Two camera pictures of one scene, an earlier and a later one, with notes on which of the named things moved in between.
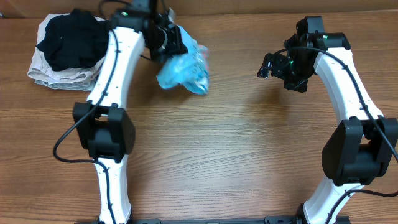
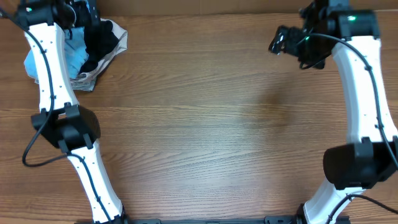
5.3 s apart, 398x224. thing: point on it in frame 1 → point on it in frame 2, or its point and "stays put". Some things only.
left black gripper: (176, 40) → (94, 37)
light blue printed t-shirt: (189, 70) → (76, 50)
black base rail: (267, 220) stays put
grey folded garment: (86, 85) stays put
